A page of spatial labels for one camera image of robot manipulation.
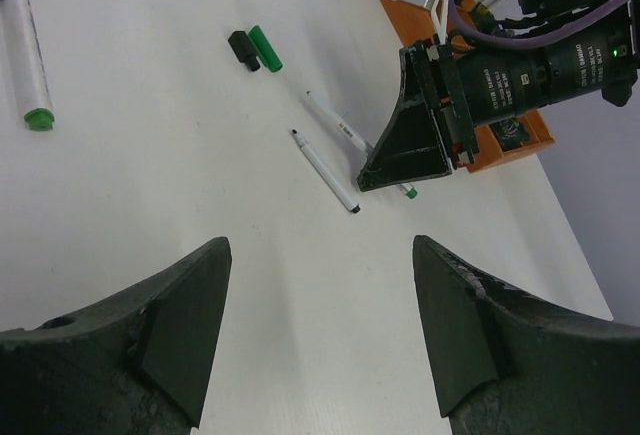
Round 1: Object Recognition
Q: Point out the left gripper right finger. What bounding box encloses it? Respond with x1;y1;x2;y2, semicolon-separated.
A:
412;236;639;434

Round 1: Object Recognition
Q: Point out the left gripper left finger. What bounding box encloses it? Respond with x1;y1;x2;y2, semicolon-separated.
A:
1;237;232;434

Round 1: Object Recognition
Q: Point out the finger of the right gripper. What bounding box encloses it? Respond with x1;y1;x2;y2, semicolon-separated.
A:
356;47;453;192

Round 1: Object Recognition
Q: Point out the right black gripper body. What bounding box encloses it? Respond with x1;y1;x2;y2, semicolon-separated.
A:
423;40;479;168

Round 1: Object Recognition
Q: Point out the black marker pen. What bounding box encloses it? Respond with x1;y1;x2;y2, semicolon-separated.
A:
291;129;361;214

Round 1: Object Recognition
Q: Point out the green pen cap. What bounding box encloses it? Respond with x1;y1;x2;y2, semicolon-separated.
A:
248;25;283;73

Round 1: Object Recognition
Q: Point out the black pen cap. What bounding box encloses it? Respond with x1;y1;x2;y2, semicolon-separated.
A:
228;30;261;72

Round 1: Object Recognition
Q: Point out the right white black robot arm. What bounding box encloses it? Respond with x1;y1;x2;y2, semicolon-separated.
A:
357;0;639;192

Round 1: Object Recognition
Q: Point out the dark green rolled sock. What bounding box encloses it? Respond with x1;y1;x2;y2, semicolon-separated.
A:
490;118;530;152

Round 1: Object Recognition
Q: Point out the orange compartment tray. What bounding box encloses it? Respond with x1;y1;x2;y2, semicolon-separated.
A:
362;0;556;175

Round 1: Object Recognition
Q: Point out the green capped marker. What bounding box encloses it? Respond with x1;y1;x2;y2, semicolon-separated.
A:
1;0;55;131

